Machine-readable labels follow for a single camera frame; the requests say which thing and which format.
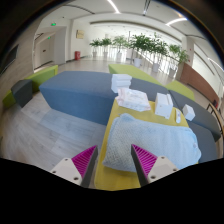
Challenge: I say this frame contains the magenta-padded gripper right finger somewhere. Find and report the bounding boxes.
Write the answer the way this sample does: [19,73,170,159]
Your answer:
[130,143,180,187]

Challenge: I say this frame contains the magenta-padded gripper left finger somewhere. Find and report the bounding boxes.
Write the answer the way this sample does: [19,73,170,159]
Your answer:
[49,144,100,189]

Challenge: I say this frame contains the light blue towel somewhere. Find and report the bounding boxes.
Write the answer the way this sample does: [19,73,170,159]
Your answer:
[102,113,202,173]

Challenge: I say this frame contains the wide blue bench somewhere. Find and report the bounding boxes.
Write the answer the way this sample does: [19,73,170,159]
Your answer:
[188,120,219,164]

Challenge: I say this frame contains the white tube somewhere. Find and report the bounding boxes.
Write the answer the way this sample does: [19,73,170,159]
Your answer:
[175,108,182,125]

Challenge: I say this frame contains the tall white box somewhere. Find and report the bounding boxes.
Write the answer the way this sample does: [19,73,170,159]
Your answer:
[154,92,174,120]

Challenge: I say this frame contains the small white cube box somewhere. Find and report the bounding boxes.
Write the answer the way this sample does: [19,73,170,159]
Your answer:
[181,103,196,122]

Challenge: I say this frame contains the angled blue bench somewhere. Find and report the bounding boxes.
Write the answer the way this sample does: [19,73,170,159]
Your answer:
[168,89,223,143]

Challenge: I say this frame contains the pink white plastic packet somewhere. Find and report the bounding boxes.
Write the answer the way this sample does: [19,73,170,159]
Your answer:
[114,87,152,112]

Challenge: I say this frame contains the wooden chair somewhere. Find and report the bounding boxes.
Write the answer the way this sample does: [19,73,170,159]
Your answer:
[206,102,224,134]

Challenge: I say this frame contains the long blue bench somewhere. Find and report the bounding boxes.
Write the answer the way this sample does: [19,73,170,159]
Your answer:
[38,70,173,127]

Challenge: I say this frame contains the short green bench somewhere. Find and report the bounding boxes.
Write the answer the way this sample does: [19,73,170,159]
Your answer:
[164,79,196,101]

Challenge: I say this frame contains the dark grey ottoman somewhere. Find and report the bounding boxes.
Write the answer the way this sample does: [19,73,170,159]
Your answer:
[10,78,34,108]

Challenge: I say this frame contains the stacked white tissue packs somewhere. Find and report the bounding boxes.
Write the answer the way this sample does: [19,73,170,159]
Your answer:
[110,73,133,94]

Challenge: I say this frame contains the green bench beside ottoman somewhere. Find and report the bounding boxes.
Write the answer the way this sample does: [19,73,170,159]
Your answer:
[2,64,59,109]

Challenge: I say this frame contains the long green bench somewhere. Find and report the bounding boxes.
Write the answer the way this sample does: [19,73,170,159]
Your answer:
[108,63,163,86]

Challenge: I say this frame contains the row of potted plants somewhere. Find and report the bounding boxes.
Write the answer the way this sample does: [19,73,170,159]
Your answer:
[89,32,190,79]

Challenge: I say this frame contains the ceiling light strips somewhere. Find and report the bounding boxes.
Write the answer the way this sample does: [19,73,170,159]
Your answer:
[106,0,224,73]

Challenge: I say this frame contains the dark wall screen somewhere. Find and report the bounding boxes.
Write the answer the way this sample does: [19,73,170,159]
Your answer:
[0,44,19,75]

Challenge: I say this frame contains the framed wall plaque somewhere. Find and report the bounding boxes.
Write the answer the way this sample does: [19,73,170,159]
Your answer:
[75,29,86,40]

